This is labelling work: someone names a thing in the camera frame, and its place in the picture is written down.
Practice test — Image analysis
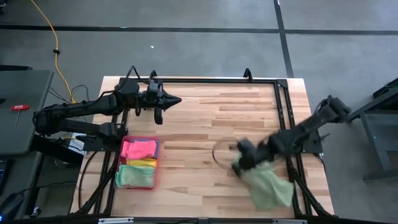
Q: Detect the black angled bar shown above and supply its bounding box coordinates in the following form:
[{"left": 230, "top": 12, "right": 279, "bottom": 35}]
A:
[{"left": 29, "top": 134, "right": 85, "bottom": 166}]

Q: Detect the black desk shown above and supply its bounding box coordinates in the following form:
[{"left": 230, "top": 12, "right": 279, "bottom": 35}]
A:
[{"left": 0, "top": 151, "right": 43, "bottom": 218}]

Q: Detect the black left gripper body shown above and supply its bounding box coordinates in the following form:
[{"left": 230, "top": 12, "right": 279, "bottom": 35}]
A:
[{"left": 114, "top": 77, "right": 164, "bottom": 110}]

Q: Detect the yellow extension cable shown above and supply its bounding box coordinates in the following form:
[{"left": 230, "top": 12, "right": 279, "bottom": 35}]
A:
[{"left": 30, "top": 0, "right": 75, "bottom": 104}]

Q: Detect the white paper sheet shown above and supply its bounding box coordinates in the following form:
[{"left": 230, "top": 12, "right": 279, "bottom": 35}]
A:
[{"left": 67, "top": 132, "right": 88, "bottom": 156}]

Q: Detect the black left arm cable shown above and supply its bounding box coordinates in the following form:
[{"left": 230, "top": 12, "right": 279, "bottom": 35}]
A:
[{"left": 124, "top": 65, "right": 144, "bottom": 118}]

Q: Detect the grey side table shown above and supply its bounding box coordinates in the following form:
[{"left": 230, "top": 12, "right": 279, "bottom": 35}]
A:
[{"left": 0, "top": 70, "right": 55, "bottom": 156}]

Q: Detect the grey metal stand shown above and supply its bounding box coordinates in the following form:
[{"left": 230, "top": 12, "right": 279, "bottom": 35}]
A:
[{"left": 346, "top": 77, "right": 398, "bottom": 182}]

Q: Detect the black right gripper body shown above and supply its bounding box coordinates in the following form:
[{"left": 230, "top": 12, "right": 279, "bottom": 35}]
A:
[{"left": 238, "top": 138, "right": 279, "bottom": 170}]

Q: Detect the yellow microfiber towel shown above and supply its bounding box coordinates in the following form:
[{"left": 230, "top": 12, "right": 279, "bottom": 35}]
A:
[{"left": 126, "top": 157, "right": 158, "bottom": 169}]

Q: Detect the black metal table frame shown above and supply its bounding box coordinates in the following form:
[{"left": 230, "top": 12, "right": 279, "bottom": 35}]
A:
[{"left": 70, "top": 68, "right": 335, "bottom": 218}]

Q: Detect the pink translucent plastic tray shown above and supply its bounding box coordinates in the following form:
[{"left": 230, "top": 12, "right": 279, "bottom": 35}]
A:
[{"left": 113, "top": 135, "right": 161, "bottom": 190}]

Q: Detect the black computer mouse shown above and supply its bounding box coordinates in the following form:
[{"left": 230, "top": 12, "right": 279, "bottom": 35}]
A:
[{"left": 0, "top": 192, "right": 25, "bottom": 222}]

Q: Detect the silver metal bracket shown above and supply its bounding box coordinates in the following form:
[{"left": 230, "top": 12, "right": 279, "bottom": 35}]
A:
[
  {"left": 98, "top": 217, "right": 134, "bottom": 224},
  {"left": 272, "top": 218, "right": 308, "bottom": 224}
]

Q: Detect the green microfiber towel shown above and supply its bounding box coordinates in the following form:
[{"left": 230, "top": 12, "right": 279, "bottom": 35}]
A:
[
  {"left": 231, "top": 155, "right": 295, "bottom": 210},
  {"left": 114, "top": 164, "right": 155, "bottom": 189}
]

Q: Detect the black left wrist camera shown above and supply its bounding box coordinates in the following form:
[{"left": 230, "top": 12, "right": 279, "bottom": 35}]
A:
[{"left": 153, "top": 107, "right": 165, "bottom": 126}]

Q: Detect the pink microfiber towel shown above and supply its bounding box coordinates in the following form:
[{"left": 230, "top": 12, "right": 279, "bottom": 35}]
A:
[{"left": 120, "top": 139, "right": 158, "bottom": 161}]

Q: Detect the red T-handle hex key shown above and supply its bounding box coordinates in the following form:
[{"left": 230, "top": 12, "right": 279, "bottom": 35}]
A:
[{"left": 10, "top": 104, "right": 30, "bottom": 130}]

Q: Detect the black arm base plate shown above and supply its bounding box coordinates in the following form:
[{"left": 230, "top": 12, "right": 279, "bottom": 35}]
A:
[
  {"left": 278, "top": 129, "right": 324, "bottom": 156},
  {"left": 74, "top": 132, "right": 125, "bottom": 152}
]

